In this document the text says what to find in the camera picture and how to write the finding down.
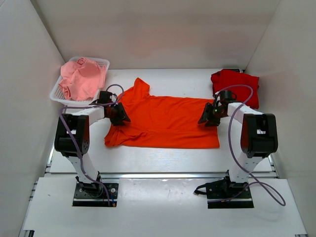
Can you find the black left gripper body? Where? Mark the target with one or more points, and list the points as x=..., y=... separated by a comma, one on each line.
x=108, y=116

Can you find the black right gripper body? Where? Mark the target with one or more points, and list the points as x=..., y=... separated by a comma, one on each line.
x=217, y=113

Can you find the orange t shirt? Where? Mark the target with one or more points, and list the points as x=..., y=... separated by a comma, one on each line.
x=161, y=122

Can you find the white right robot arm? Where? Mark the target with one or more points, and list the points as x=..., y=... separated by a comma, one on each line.
x=258, y=137

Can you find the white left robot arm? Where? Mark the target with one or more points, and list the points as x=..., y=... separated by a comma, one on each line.
x=72, y=137

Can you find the pink t shirt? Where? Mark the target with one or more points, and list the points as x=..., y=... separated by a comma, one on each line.
x=81, y=79

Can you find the red folded t shirt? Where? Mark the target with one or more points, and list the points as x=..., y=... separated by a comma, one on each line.
x=225, y=78

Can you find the white plastic basket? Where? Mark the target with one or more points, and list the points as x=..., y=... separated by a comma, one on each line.
x=58, y=96

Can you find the aluminium table rail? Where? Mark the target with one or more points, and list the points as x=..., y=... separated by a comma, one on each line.
x=182, y=175

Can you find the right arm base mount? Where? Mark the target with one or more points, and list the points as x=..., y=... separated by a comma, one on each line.
x=226, y=194

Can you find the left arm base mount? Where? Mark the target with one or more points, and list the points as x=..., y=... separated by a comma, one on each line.
x=94, y=195

